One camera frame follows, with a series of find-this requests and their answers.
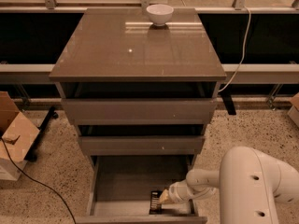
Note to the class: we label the black stand leg left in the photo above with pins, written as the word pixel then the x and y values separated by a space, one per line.
pixel 52 114

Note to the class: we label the top drawer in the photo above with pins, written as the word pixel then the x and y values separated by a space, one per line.
pixel 138 112

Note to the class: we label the middle drawer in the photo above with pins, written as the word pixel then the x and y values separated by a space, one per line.
pixel 147 145

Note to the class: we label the black rxbar chocolate bar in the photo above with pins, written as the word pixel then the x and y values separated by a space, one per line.
pixel 155 206

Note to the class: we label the cardboard box right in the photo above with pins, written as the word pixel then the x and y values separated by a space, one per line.
pixel 293 113

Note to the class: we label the white ceramic bowl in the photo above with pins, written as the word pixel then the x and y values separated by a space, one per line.
pixel 160 14

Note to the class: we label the cardboard box left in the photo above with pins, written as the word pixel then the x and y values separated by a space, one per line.
pixel 18 133

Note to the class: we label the open bottom drawer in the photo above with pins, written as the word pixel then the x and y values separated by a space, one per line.
pixel 121 188

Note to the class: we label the black stand leg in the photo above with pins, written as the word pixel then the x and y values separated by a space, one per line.
pixel 228 101
pixel 52 114

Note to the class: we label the brown glossy drawer cabinet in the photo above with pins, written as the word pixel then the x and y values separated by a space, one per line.
pixel 100 41

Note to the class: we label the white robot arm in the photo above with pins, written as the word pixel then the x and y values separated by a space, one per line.
pixel 250 184

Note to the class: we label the black stand leg right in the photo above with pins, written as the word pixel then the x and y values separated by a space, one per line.
pixel 228 101

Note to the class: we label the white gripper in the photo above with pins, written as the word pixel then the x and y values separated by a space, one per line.
pixel 177 193

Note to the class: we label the cardboard box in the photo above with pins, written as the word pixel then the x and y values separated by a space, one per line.
pixel 293 113
pixel 18 133

